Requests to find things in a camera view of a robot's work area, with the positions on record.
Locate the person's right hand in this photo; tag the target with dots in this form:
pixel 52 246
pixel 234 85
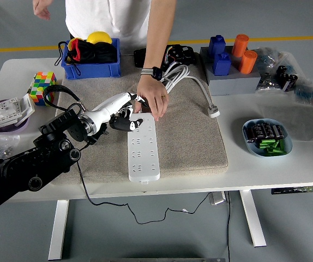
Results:
pixel 40 8

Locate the purple bowl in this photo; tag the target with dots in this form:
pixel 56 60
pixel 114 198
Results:
pixel 6 131

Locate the person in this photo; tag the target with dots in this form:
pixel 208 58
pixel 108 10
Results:
pixel 104 16

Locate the green cylindrical cells heap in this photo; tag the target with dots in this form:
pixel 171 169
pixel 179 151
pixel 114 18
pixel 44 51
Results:
pixel 272 147

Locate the white power strip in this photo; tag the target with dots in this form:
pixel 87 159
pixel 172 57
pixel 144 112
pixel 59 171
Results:
pixel 143 158

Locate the person's left hand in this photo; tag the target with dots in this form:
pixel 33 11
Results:
pixel 153 92

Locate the grey block base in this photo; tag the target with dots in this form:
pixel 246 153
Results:
pixel 233 84

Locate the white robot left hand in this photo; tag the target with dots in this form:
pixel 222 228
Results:
pixel 110 106

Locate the black capacitor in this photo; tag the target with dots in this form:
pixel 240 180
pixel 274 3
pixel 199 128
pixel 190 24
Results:
pixel 279 131
pixel 250 133
pixel 269 130
pixel 260 131

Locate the clear bag of black parts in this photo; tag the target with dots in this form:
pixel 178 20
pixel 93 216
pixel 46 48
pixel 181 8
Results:
pixel 284 77

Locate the blue plastic bin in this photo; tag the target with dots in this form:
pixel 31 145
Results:
pixel 91 71

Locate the clear bag of blue parts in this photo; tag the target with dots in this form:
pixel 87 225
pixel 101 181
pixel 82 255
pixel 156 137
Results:
pixel 267 58
pixel 306 92

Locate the yellow ball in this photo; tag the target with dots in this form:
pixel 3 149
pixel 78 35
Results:
pixel 99 37

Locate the white panel frame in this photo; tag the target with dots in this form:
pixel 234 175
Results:
pixel 25 107

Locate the white table leg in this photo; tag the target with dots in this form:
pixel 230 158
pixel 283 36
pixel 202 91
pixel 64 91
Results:
pixel 253 218
pixel 58 229

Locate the light blue dish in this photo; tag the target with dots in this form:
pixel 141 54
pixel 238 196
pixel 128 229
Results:
pixel 288 144

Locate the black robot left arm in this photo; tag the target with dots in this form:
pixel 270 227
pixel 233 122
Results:
pixel 36 166

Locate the black electronic device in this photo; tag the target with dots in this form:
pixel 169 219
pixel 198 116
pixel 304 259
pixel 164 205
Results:
pixel 182 53

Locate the orange cylinder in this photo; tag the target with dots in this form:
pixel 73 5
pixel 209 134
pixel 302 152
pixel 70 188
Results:
pixel 247 62
pixel 239 45

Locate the white socket panel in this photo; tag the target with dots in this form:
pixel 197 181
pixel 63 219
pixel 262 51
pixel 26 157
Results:
pixel 2 114

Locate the grey-brown mat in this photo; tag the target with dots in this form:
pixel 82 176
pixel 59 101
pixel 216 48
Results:
pixel 189 136

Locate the black table control panel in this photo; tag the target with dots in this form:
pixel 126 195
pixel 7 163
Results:
pixel 292 190

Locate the black plug adapter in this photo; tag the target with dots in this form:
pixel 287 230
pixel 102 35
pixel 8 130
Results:
pixel 102 130

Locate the flat clear plastic bag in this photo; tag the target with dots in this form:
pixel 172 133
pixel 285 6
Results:
pixel 295 122

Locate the colourful puzzle cube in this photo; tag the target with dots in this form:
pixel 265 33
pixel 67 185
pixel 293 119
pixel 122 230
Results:
pixel 40 86

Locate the grey metal box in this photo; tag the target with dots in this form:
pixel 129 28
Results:
pixel 216 197

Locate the person's left forearm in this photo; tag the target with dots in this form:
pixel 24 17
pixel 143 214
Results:
pixel 159 41

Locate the blue block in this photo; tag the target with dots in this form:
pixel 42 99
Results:
pixel 216 45
pixel 222 65

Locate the black wristwatch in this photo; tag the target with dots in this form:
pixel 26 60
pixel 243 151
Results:
pixel 156 73

